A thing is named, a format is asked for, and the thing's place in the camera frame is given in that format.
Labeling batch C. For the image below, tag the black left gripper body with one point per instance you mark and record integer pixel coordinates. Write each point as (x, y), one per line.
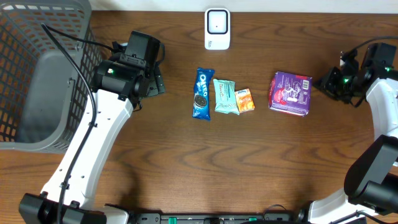
(156, 82)

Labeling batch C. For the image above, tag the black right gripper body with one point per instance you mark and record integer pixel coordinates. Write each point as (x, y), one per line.
(331, 82)

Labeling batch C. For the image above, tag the pink purple floral packet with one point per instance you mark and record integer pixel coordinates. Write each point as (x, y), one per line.
(290, 93)

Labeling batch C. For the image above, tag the blue Oreo cookie pack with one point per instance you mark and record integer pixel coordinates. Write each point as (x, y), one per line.
(201, 89)

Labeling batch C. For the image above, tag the teal wet wipes pack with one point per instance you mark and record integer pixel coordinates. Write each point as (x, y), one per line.
(225, 97)

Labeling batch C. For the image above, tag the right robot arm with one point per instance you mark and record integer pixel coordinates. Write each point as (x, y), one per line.
(370, 189)

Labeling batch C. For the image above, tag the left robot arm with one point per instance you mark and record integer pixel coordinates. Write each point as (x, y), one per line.
(116, 90)

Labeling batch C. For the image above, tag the grey plastic mesh basket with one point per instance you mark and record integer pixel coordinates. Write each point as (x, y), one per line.
(47, 55)

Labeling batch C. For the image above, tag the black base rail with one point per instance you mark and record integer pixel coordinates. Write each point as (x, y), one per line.
(205, 218)

